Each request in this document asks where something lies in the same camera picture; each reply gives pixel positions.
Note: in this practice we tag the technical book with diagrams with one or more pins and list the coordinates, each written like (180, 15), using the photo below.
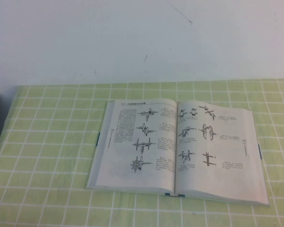
(198, 170)

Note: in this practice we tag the green white checked tablecloth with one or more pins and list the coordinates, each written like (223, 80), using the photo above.
(42, 165)

